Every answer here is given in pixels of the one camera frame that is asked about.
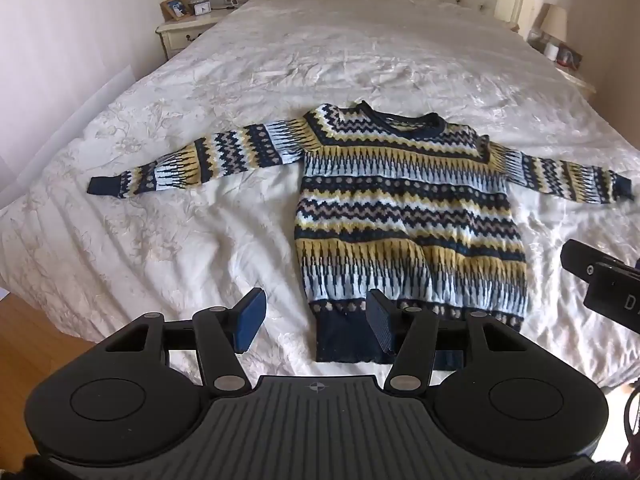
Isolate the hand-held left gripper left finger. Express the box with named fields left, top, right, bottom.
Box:
left=106, top=288, right=268, bottom=397

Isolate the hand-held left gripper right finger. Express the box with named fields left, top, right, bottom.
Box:
left=366, top=288, right=526, bottom=395

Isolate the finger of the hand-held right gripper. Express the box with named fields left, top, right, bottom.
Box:
left=560, top=240, right=608, bottom=281

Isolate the navy yellow patterned knit sweater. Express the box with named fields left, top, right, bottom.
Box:
left=87, top=101, right=633, bottom=364

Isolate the table lamp with beige shade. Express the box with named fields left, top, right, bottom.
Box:
left=539, top=5, right=569, bottom=44

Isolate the bed with white embroidered bedspread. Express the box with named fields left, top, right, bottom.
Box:
left=0, top=0, right=640, bottom=391

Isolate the cream nightstand with drawer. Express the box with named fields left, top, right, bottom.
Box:
left=155, top=7, right=228, bottom=59

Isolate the dark cable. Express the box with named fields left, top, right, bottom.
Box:
left=619, top=382, right=640, bottom=466

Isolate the wooden photo frame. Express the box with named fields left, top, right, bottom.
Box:
left=159, top=0, right=191, bottom=22

